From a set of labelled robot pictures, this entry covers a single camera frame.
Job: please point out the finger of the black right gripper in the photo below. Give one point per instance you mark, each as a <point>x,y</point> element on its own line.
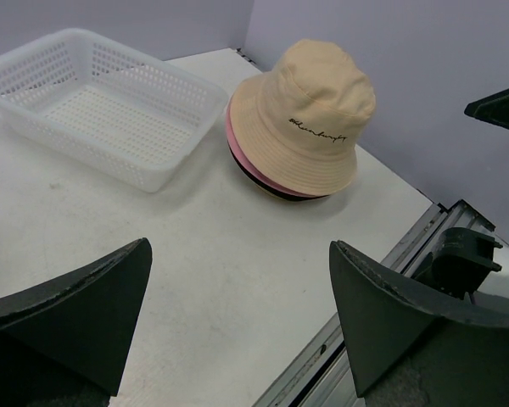
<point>493,109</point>

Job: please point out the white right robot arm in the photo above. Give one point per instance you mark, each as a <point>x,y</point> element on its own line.
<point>461,263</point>

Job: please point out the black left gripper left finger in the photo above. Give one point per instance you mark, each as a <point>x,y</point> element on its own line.
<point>65,342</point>

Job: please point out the black bucket hat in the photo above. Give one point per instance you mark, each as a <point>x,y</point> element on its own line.
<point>266,188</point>

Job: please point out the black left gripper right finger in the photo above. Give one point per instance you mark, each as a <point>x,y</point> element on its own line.
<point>429,349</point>

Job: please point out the aluminium mounting rail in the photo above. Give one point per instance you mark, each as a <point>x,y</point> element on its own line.
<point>321,375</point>

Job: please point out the white plastic basket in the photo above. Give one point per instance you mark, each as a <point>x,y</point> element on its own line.
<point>107,105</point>

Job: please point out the beige hat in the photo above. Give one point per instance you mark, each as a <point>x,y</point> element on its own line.
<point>298,124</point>

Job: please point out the pink hat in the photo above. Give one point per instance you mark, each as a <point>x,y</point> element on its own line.
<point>231,140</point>

